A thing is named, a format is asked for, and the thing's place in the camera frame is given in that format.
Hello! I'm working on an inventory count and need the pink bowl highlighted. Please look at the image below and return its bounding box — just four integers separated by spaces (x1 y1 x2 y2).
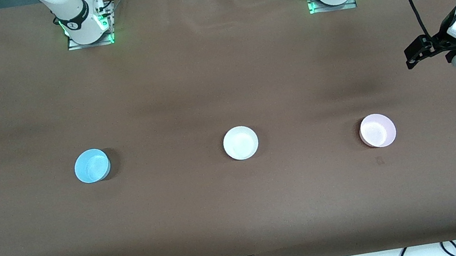
357 110 399 151

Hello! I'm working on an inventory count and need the light blue bowl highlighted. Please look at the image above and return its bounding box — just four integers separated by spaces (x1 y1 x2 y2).
71 146 114 186

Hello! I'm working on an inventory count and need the white bowl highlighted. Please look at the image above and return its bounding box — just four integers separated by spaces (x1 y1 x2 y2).
220 123 261 163

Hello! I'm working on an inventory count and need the brown table cover sheet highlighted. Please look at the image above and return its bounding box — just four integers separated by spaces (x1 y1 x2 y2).
0 0 456 256

